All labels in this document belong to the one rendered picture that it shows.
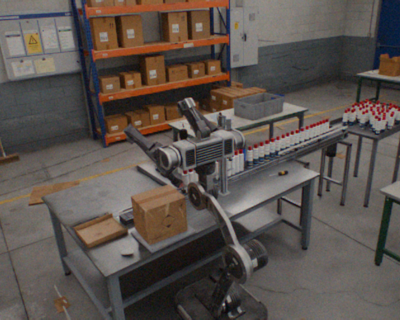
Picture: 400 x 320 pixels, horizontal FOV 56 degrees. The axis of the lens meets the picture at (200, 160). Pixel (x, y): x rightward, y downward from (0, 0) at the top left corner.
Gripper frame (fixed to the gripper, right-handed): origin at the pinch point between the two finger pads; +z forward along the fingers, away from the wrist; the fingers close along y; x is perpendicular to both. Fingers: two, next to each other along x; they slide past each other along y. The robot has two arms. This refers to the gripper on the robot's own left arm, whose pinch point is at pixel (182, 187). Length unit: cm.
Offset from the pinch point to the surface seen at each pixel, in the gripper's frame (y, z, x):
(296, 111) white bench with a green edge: 99, 176, -203
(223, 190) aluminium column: -17.3, 23.1, -19.3
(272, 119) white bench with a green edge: 101, 146, -164
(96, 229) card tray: 5, -38, 65
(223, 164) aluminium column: -17.1, 4.7, -33.6
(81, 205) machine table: 47, -34, 61
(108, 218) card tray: 12, -30, 54
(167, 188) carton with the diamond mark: -23.6, -32.2, 10.6
